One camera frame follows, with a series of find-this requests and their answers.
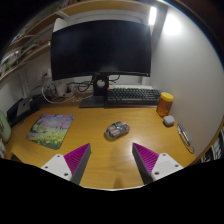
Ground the black box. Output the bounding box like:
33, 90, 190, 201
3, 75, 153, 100
6, 94, 43, 127

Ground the dark pen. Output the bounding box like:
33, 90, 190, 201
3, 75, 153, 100
176, 123, 196, 155

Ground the transparent computer mouse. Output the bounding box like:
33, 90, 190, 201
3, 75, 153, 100
104, 121, 131, 140

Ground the white wall lamp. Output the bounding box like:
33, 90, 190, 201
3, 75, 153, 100
148, 5, 158, 27

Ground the silver mini computer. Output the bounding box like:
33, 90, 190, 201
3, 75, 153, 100
16, 97, 33, 118

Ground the white wall outlet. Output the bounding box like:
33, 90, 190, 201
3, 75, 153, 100
41, 68, 53, 80

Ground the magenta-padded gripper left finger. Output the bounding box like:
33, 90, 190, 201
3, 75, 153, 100
40, 142, 92, 186

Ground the white power strip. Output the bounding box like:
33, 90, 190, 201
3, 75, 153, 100
54, 83, 76, 98

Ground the pale green bag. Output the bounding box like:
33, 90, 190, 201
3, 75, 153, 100
0, 109, 12, 144

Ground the flower landscape print mouse pad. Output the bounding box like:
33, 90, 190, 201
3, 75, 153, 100
26, 113, 75, 151

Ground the black cable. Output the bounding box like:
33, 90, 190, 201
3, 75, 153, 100
75, 79, 95, 93

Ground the black mechanical keyboard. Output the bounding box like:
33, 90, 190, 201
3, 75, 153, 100
107, 87, 162, 107

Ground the orange jar with yellow lid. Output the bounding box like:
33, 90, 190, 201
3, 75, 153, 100
156, 91, 175, 118

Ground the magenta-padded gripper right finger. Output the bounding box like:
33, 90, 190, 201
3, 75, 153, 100
131, 142, 185, 186

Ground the small grey earbuds case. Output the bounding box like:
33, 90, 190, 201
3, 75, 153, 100
162, 115, 176, 127

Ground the black curved computer monitor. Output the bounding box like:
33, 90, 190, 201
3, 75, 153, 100
49, 19, 153, 109

